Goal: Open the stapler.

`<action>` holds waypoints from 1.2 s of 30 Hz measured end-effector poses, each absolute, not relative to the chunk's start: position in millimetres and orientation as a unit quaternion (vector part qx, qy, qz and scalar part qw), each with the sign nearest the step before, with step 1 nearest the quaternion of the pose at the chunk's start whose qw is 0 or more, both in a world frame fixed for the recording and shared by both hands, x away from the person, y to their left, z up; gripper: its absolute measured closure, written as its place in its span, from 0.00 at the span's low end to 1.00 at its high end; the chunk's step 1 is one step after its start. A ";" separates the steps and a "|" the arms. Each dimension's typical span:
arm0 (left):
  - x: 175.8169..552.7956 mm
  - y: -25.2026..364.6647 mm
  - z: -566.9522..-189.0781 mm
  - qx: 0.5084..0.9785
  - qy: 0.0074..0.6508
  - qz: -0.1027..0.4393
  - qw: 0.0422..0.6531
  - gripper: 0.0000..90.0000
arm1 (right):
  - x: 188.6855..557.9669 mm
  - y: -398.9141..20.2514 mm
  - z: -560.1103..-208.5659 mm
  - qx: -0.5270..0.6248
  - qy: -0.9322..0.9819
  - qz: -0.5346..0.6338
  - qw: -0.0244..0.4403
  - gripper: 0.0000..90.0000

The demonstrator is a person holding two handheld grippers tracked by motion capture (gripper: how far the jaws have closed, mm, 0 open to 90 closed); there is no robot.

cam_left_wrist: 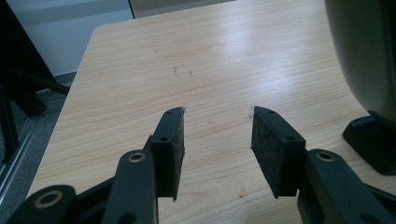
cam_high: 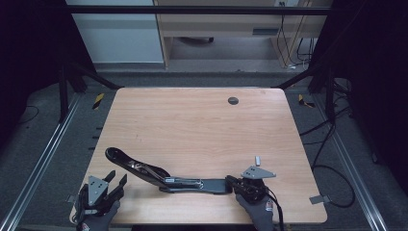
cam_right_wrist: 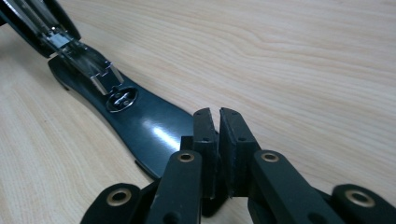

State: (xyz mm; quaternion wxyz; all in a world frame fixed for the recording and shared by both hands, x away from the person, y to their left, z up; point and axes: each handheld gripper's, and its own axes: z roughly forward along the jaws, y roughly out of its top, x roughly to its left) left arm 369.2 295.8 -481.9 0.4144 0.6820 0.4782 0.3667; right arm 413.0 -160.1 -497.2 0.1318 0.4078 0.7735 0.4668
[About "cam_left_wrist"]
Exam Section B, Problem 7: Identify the aluminium floor rail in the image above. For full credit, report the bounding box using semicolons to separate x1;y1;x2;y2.
0;115;43;195

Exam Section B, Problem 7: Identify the black metal frame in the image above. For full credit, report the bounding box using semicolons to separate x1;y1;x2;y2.
0;0;71;164

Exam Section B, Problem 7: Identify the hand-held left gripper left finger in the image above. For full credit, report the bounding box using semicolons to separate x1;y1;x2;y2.
144;106;186;201

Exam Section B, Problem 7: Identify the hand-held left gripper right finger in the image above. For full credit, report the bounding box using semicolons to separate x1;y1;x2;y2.
251;105;307;199

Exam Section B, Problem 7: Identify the white cabinet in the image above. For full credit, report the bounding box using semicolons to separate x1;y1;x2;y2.
6;0;134;77

